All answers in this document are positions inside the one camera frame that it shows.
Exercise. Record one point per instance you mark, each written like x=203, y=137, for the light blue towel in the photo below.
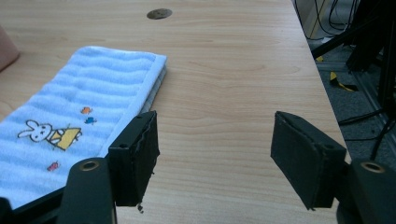
x=84, y=102

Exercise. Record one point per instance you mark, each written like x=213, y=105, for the black metal stand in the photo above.
x=370, y=40

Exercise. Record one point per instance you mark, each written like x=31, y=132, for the pink object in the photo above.
x=7, y=49

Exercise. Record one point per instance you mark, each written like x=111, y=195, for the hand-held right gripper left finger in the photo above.
x=134, y=161

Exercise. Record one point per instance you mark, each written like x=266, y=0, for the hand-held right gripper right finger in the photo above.
x=306, y=161

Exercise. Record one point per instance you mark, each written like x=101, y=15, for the yellow and black tape strip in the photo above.
x=341, y=82

